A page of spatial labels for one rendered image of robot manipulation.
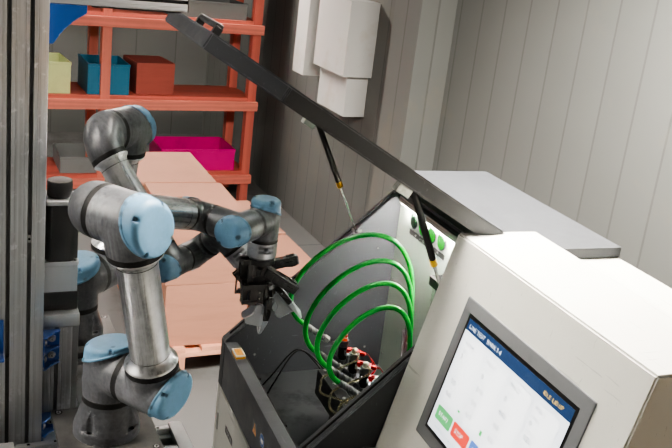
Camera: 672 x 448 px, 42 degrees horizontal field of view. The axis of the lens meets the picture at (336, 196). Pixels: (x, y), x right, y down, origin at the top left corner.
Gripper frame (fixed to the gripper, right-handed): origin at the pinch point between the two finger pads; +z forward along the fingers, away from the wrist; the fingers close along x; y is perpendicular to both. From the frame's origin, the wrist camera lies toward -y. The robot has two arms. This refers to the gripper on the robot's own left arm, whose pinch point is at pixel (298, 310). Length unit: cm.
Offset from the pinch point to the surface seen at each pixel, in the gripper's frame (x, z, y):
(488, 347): 58, 18, -28
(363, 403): 29.1, 21.0, 1.6
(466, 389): 55, 24, -19
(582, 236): 18, 31, -71
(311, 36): -377, -47, -118
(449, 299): 39, 12, -30
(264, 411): 5.0, 13.9, 24.3
